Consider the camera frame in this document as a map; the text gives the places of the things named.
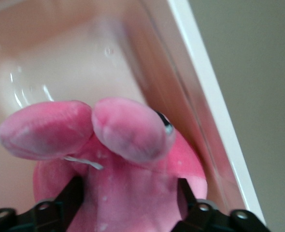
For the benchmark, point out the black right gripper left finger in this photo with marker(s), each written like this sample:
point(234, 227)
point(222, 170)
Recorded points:
point(67, 200)

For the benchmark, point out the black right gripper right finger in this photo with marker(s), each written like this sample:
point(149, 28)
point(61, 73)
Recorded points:
point(200, 217)

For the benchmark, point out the pink plush toy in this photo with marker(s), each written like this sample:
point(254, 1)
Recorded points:
point(132, 183)

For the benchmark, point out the pale pink plastic storage box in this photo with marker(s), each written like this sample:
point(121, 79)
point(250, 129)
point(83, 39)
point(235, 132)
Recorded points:
point(60, 48)

